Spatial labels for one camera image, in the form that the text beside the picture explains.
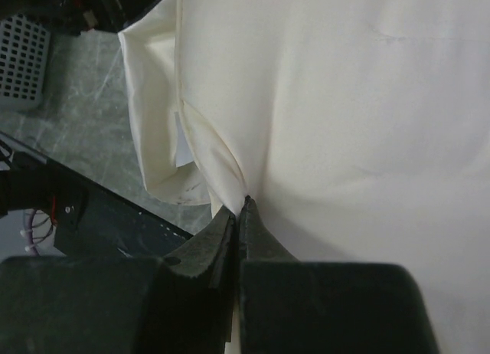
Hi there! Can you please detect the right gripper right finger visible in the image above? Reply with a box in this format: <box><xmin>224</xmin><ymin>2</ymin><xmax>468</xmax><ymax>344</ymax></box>
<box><xmin>238</xmin><ymin>198</ymin><xmax>439</xmax><ymax>353</ymax></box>

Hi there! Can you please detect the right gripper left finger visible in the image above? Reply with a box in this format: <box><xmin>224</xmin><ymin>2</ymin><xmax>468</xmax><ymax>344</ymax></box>
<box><xmin>1</xmin><ymin>208</ymin><xmax>234</xmax><ymax>353</ymax></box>

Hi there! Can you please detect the cream pillowcase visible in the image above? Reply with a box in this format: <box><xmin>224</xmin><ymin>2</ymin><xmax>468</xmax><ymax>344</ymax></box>
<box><xmin>118</xmin><ymin>0</ymin><xmax>245</xmax><ymax>215</ymax></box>

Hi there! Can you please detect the cream pillow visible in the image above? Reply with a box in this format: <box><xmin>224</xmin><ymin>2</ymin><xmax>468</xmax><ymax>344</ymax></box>
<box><xmin>175</xmin><ymin>0</ymin><xmax>489</xmax><ymax>353</ymax></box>

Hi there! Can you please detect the white pillow label tag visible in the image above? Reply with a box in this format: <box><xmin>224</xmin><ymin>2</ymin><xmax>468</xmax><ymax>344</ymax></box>
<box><xmin>175</xmin><ymin>113</ymin><xmax>194</xmax><ymax>168</ymax></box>

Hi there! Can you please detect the grey plastic basket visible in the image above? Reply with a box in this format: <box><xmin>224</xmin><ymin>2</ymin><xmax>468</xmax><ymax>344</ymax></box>
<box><xmin>0</xmin><ymin>15</ymin><xmax>51</xmax><ymax>110</ymax></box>

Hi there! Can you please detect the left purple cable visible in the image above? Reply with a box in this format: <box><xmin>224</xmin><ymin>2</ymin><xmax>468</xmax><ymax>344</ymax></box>
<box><xmin>21</xmin><ymin>210</ymin><xmax>58</xmax><ymax>255</ymax></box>

